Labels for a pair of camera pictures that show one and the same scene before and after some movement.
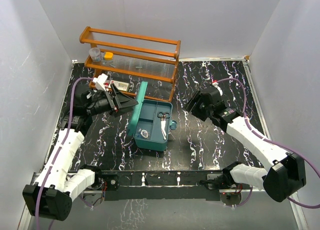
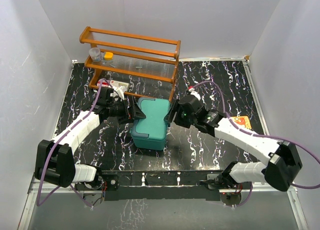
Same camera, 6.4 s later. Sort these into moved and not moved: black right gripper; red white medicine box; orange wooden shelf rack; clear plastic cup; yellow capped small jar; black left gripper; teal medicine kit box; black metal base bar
Moved: teal medicine kit box; black left gripper; black right gripper
Not moved: red white medicine box; orange wooden shelf rack; clear plastic cup; yellow capped small jar; black metal base bar
